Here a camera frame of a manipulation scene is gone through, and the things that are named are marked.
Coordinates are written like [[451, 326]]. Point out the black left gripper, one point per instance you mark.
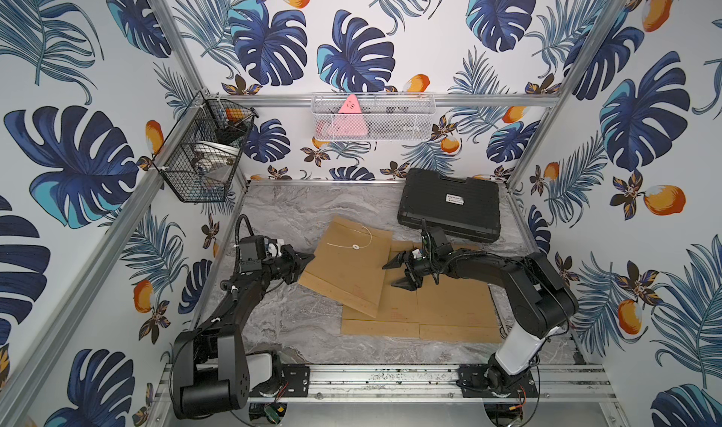
[[287, 263]]

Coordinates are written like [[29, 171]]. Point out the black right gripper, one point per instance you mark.
[[400, 258]]

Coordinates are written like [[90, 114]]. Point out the brown kraft file bag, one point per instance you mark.
[[348, 265], [383, 308], [457, 311]]

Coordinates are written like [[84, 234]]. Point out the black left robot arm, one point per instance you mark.
[[210, 373]]

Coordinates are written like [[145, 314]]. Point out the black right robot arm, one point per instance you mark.
[[541, 302]]

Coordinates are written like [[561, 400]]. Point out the black plastic tool case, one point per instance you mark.
[[466, 208]]

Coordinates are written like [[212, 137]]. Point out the pink triangle item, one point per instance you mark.
[[349, 122]]

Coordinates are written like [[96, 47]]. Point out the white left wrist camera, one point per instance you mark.
[[272, 247]]

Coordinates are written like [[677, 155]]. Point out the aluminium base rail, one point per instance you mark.
[[328, 383]]

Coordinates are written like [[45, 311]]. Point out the black wire basket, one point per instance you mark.
[[201, 157]]

